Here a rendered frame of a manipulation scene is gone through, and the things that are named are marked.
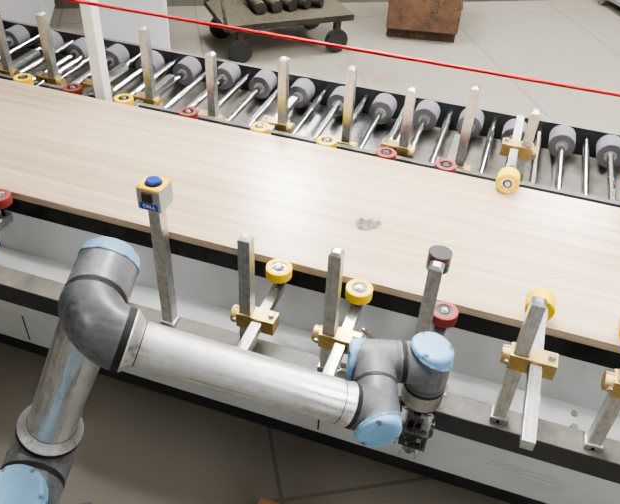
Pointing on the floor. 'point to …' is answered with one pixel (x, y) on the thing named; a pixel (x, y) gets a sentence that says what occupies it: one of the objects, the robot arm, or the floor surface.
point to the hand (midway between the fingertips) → (409, 446)
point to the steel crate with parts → (424, 19)
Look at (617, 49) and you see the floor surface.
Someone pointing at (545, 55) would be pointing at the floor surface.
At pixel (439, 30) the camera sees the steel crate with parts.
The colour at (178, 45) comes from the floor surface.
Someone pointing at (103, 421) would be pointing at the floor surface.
